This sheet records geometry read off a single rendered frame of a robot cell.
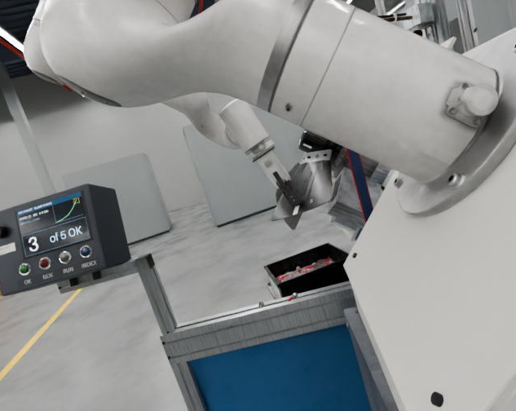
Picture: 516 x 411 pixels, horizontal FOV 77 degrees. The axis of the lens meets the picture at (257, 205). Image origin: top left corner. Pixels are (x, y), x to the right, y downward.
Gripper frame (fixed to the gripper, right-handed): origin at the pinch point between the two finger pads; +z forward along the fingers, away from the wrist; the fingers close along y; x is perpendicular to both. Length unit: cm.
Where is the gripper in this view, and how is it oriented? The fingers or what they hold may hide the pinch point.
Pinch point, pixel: (293, 198)
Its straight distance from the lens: 94.4
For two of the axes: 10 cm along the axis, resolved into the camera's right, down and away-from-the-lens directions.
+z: 5.6, 8.2, 1.2
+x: -8.3, 5.4, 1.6
